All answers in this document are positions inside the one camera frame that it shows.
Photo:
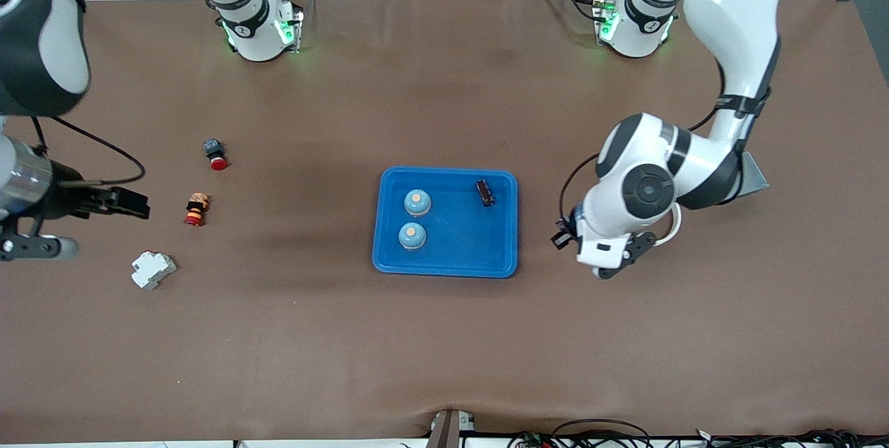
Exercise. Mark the red push button dark body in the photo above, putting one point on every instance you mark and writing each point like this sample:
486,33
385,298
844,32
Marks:
215,154

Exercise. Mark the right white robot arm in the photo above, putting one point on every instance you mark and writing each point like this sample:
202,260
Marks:
253,35

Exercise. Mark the grey metal bracket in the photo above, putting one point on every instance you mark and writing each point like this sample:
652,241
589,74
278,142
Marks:
448,430

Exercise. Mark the red emergency button orange body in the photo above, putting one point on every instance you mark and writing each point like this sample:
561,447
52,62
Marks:
196,209

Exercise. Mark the blue dome bell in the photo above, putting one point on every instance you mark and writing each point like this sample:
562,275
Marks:
417,203
412,235

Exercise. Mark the grey metal box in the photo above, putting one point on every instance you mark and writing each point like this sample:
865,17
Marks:
757,180

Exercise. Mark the brown table mat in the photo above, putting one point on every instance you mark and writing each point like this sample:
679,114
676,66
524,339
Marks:
444,337

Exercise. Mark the white circuit breaker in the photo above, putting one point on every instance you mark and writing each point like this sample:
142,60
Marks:
153,270

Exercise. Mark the white curved plastic clamp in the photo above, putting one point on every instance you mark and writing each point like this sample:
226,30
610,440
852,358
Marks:
677,222

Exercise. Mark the dark brown relay block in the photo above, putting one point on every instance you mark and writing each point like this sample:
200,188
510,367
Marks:
485,192

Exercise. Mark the blue plastic tray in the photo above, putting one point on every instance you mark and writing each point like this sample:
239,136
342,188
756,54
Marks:
458,239

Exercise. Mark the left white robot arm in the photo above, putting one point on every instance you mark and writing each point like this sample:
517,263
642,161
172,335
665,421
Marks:
729,17

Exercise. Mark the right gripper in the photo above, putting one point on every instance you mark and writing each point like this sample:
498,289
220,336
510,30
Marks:
69,198

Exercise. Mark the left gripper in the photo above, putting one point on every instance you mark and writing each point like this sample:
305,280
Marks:
564,235

